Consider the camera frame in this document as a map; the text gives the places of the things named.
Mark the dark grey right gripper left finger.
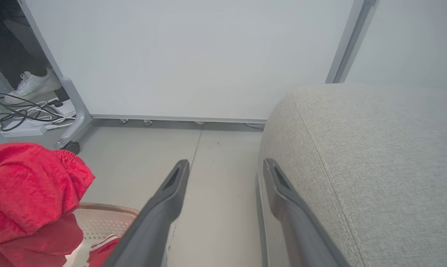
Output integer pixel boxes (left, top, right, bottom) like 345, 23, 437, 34
103, 159, 191, 267

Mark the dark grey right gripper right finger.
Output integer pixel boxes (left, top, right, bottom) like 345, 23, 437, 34
262, 158, 352, 267

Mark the red shirt with white stripes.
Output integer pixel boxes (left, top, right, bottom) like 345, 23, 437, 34
86, 235, 122, 267

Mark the plain red garment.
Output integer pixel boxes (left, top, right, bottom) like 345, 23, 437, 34
0, 143, 95, 267

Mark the beige perforated laundry basket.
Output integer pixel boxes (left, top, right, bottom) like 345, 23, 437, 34
62, 202, 140, 267

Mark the grey fabric sofa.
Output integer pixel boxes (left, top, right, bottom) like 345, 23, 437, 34
256, 83, 447, 267

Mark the black caster wheel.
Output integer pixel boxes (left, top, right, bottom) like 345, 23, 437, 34
60, 141, 81, 155

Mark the white power strip with plug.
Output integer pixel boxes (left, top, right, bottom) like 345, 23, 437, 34
47, 97, 77, 118

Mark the black power adapter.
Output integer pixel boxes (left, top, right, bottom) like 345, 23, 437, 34
54, 88, 70, 103

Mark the white sneaker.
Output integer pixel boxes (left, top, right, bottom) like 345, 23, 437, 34
4, 69, 63, 105

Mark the black trouser leg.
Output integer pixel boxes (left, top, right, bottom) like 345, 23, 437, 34
0, 0, 50, 89

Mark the white cable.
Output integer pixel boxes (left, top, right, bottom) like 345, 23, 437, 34
0, 67, 76, 131

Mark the wide white partition grey frame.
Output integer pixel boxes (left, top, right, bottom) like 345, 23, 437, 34
18, 0, 380, 151

